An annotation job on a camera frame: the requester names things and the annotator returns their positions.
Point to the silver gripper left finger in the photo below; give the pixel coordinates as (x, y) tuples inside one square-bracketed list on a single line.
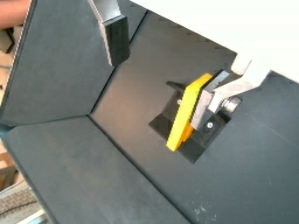
[(113, 30)]

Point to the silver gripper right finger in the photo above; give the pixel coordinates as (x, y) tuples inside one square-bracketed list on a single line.
[(219, 93)]

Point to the yellow double-square block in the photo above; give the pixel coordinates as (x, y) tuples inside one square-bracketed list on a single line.
[(181, 128)]

